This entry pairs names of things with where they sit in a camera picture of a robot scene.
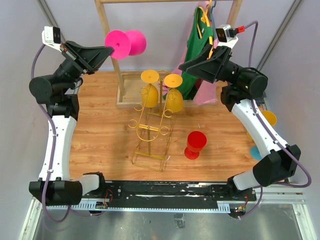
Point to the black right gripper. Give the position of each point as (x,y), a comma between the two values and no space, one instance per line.
(212,69)

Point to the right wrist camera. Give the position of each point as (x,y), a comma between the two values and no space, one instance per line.
(227,35)

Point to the green garment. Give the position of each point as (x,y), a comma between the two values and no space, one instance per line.
(194,46)

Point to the gold wire wine glass rack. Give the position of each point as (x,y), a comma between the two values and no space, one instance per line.
(154,129)

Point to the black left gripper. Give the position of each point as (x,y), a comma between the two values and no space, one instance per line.
(91,58)

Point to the yellow clothes hanger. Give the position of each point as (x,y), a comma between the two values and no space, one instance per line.
(206,25)

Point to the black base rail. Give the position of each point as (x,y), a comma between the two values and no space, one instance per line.
(165,196)

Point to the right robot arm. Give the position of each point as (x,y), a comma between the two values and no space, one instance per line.
(279,160)

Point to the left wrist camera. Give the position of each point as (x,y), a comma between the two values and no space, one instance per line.
(51,36)

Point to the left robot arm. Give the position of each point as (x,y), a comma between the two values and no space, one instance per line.
(54,187)

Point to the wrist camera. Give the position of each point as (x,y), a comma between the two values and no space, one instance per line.
(51,36)
(227,35)

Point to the blue wine glass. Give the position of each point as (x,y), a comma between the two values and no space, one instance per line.
(255,153)

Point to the red wine glass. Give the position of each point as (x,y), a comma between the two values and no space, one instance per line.
(196,141)

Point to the magenta wine glass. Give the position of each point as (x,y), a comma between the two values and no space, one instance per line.
(125,43)

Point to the wooden clothes rack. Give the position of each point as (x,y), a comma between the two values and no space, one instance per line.
(130,81)

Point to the pink garment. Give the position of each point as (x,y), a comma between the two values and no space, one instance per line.
(206,92)

